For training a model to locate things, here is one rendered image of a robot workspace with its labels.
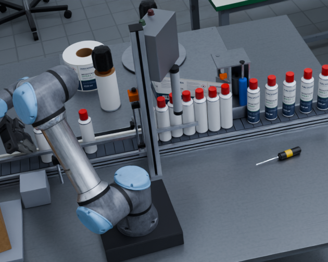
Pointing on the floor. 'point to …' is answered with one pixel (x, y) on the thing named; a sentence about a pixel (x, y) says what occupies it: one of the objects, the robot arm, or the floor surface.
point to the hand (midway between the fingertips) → (34, 153)
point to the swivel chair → (26, 9)
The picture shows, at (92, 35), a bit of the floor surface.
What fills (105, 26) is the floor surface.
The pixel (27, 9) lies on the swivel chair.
